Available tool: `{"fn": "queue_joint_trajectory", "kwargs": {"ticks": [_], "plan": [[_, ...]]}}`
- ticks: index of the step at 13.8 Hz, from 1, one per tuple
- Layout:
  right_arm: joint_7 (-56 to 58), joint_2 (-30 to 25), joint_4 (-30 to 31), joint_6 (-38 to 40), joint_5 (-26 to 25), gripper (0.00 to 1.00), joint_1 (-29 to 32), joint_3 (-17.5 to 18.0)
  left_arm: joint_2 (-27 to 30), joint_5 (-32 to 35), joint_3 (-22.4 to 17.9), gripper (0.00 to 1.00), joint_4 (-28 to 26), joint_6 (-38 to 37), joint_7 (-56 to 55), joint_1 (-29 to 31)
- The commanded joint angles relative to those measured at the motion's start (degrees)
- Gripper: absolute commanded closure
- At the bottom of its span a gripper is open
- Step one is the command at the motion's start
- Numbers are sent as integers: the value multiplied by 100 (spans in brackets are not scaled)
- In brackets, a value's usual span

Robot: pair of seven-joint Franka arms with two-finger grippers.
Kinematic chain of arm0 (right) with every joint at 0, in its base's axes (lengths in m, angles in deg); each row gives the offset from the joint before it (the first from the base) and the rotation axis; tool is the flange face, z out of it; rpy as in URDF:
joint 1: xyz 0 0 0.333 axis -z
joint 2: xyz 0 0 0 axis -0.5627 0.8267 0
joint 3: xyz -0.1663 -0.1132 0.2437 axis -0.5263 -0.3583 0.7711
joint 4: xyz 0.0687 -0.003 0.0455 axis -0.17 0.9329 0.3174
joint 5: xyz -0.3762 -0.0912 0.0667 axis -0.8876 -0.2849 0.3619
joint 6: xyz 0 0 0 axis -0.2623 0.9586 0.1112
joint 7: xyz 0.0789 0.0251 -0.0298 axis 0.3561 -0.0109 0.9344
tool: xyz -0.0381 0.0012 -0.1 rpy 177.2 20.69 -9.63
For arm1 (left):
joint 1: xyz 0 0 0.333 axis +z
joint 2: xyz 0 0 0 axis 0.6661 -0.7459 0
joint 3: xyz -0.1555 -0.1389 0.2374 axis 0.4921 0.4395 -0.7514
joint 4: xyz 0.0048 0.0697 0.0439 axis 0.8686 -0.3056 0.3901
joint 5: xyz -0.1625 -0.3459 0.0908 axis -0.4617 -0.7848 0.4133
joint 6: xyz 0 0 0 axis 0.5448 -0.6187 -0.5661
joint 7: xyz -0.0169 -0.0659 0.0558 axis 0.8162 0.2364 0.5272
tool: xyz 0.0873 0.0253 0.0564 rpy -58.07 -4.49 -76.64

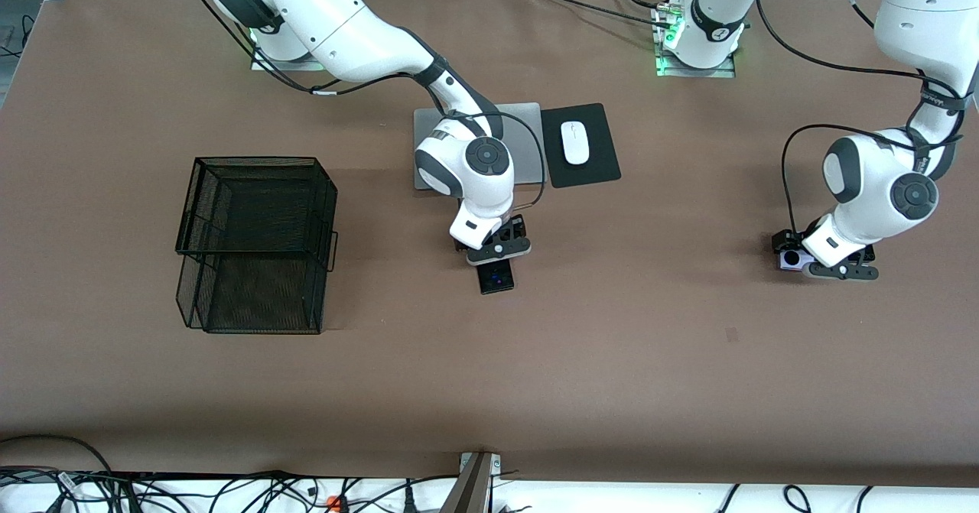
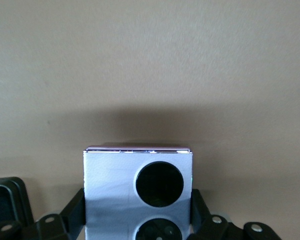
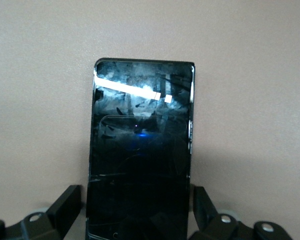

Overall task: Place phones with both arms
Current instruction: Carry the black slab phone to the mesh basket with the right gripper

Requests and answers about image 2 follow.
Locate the black flip phone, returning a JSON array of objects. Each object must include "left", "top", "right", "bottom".
[{"left": 0, "top": 176, "right": 35, "bottom": 226}]

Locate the lilac flip phone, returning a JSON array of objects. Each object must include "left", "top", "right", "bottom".
[{"left": 82, "top": 142, "right": 194, "bottom": 240}]

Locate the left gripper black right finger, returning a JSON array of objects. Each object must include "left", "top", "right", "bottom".
[{"left": 187, "top": 188, "right": 241, "bottom": 240}]

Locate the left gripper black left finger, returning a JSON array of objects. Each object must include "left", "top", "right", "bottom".
[{"left": 36, "top": 187, "right": 87, "bottom": 240}]

